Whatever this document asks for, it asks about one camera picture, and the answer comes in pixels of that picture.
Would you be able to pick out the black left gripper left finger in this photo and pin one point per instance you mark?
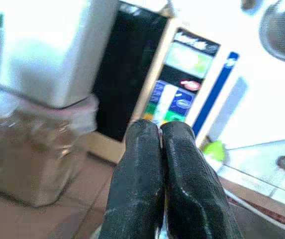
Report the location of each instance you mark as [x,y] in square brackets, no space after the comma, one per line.
[137,179]

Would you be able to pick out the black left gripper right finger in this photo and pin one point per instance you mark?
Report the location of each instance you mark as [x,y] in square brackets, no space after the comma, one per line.
[192,189]

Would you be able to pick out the small white bottle green cap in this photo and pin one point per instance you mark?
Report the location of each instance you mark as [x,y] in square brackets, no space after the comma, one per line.
[214,150]

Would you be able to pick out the stainless steel sink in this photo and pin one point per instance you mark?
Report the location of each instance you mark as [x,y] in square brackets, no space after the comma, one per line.
[269,219]

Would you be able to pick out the beige water ionizer appliance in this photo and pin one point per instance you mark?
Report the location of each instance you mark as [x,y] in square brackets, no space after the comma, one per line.
[132,74]

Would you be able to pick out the clear jar with brown contents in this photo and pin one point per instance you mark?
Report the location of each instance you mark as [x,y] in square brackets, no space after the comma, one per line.
[32,154]

